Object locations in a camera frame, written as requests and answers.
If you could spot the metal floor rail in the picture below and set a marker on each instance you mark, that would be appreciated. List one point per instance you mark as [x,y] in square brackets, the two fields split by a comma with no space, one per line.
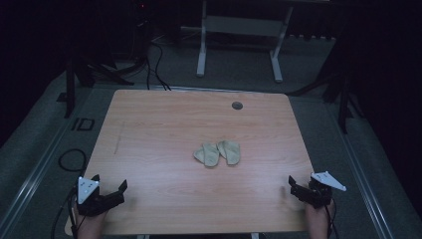
[365,186]
[31,181]

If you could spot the grey round table grommet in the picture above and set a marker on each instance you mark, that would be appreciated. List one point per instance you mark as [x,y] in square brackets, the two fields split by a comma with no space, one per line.
[237,105]

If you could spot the black metal stand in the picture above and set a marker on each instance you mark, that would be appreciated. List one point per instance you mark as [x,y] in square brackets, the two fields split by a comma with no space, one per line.
[341,96]
[84,74]

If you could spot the beige sock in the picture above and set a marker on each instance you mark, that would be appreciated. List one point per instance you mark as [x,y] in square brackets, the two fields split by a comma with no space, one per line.
[208,154]
[231,152]

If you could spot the person's right hand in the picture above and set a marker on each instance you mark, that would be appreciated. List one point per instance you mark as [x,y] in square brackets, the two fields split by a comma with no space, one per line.
[316,221]

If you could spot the person's left hand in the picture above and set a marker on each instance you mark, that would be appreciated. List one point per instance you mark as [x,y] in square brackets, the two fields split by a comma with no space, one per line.
[90,225]

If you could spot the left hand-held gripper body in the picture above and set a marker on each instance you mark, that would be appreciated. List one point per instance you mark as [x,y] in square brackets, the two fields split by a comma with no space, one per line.
[87,192]

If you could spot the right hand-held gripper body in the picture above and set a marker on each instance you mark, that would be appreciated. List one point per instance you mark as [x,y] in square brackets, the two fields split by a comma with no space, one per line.
[318,195]

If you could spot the white metal desk frame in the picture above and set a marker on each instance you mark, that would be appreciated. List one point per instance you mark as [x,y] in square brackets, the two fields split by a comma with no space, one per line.
[242,26]

